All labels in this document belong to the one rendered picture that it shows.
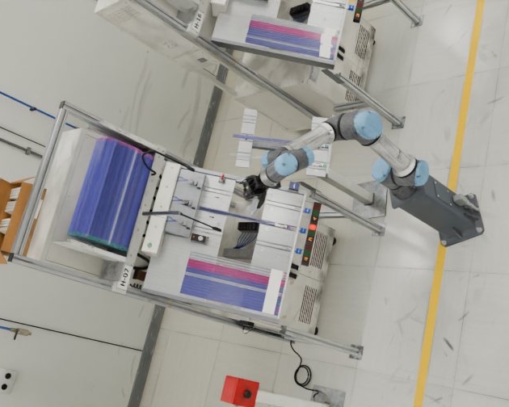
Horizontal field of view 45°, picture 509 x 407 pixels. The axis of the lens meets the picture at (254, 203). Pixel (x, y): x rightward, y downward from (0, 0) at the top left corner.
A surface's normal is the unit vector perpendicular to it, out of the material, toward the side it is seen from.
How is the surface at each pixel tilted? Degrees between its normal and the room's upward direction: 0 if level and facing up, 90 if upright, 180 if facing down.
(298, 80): 0
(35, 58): 90
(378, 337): 0
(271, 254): 44
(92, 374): 90
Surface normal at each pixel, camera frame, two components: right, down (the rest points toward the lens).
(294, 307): 0.69, -0.04
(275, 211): -0.01, -0.25
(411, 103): -0.69, -0.33
